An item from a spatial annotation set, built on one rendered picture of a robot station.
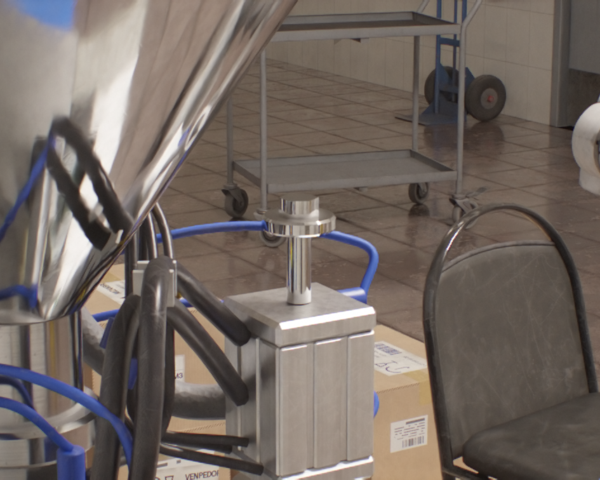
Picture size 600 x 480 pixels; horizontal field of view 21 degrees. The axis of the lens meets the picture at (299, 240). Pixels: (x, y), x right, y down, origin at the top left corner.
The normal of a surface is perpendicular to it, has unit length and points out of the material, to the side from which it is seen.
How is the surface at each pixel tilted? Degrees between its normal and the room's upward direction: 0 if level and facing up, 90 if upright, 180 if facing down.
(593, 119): 48
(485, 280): 77
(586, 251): 0
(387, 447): 90
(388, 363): 0
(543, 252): 82
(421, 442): 90
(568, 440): 0
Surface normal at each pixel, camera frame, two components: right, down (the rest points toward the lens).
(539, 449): 0.00, -0.97
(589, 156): -0.92, 0.29
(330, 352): 0.51, 0.21
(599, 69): -0.86, 0.13
